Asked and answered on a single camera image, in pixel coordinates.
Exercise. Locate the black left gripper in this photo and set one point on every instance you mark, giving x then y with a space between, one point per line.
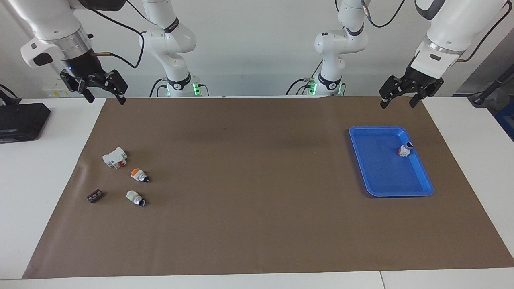
421 78

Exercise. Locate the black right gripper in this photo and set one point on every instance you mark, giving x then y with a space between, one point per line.
86 68

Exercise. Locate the selector switch with glowing block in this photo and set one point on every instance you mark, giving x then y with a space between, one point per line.
405 149

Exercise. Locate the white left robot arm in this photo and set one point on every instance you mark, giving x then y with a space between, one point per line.
449 24

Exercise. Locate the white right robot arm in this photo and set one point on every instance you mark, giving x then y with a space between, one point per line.
48 20

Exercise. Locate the white circuit breaker red lever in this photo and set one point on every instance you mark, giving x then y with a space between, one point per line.
114 157

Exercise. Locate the black flat box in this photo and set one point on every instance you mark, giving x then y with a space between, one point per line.
22 120

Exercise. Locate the blue plastic tray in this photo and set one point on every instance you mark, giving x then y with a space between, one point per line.
381 168

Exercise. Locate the black stand pole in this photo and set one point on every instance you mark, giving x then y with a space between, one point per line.
492 86

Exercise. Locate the blue crate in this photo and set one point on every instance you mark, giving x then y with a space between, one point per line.
506 120

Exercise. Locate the dark cylindrical capacitor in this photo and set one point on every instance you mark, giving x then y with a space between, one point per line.
94 196

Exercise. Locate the brown table mat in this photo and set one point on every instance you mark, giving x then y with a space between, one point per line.
249 200

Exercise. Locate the selector switch with orange block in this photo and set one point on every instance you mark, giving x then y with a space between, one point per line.
137 174

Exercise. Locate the upper orange push button switch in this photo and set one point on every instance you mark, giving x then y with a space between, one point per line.
133 196

